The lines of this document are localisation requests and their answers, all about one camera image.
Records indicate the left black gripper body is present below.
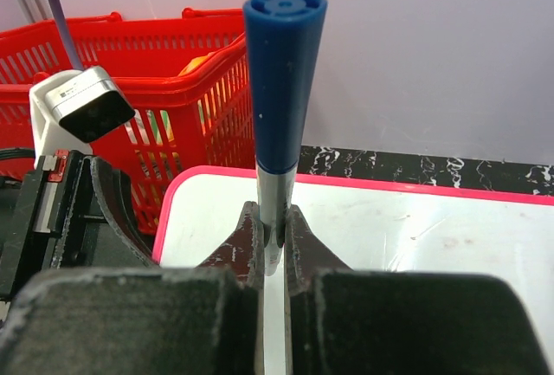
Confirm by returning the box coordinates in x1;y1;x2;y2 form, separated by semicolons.
0;149;157;302

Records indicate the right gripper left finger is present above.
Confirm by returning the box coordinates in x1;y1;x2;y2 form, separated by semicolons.
1;202;264;374

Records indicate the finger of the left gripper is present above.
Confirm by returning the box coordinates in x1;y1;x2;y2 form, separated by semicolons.
90;157;157;268

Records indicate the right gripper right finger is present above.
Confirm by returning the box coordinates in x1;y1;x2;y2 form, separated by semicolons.
284;206;548;374

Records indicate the pink framed whiteboard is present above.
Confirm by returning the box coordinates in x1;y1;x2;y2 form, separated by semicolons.
153;166;553;361

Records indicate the blue capped whiteboard marker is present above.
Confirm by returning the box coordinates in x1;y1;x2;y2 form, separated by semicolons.
242;0;328;276

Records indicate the red plastic shopping basket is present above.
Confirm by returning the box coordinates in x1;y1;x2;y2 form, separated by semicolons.
0;7;256;236

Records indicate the orange yellow sponge pack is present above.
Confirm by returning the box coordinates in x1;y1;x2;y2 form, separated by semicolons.
177;52;214;78

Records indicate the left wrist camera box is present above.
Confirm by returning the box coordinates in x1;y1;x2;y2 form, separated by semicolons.
29;66;135;158

